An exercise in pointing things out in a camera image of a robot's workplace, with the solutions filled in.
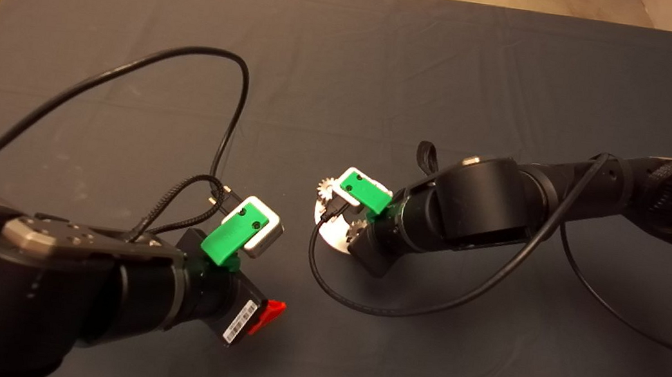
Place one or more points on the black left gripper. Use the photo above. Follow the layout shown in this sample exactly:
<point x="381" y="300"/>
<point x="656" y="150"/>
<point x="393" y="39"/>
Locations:
<point x="218" y="296"/>

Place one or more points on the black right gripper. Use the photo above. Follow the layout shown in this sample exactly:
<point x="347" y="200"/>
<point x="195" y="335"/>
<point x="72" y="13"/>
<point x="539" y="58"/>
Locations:
<point x="409" y="224"/>

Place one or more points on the steel planetary gear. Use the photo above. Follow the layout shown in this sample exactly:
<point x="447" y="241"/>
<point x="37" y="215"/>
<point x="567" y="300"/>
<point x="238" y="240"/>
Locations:
<point x="326" y="187"/>
<point x="358" y="230"/>

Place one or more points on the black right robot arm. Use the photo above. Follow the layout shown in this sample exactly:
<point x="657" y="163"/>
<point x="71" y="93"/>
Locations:
<point x="602" y="185"/>

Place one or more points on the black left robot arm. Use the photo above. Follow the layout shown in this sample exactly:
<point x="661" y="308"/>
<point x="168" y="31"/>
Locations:
<point x="3" y="300"/>

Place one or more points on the round metal carrier plate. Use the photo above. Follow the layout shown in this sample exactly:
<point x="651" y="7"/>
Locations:
<point x="336" y="237"/>

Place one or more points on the dark grey table cloth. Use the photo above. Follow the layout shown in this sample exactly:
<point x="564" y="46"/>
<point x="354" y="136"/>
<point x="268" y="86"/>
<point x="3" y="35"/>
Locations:
<point x="456" y="68"/>

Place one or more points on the green right camera mount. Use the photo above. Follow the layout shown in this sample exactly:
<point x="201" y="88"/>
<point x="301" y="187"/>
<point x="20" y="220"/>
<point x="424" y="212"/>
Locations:
<point x="364" y="195"/>

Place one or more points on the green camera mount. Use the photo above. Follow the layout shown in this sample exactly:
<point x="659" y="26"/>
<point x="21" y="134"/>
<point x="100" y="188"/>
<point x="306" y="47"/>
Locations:
<point x="228" y="234"/>
<point x="364" y="195"/>

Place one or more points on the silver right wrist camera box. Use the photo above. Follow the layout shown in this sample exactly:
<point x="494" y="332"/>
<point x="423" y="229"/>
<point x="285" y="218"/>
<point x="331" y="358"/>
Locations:
<point x="347" y="202"/>

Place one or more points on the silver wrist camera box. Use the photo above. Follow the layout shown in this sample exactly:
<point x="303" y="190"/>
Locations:
<point x="347" y="202"/>
<point x="267" y="241"/>

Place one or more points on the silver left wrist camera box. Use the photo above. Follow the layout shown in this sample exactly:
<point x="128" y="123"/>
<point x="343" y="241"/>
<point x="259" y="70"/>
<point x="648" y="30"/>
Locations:
<point x="267" y="241"/>

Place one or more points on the green left camera mount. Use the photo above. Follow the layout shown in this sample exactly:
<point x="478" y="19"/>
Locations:
<point x="228" y="234"/>

